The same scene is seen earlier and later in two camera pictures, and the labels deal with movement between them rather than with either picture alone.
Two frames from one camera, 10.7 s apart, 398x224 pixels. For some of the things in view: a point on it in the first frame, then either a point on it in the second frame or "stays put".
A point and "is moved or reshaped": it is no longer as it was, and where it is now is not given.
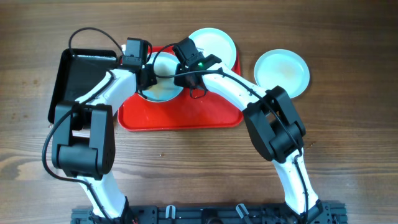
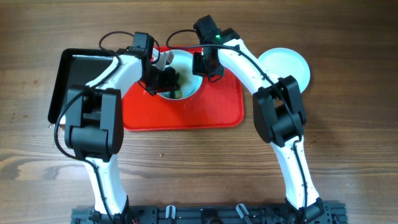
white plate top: [211, 41] is moved or reshaped
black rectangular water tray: [79, 72] stays put
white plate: [284, 68] stays put
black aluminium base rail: [321, 213] stays put
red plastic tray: [184, 112] stays put
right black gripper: [179, 81] → [198, 70]
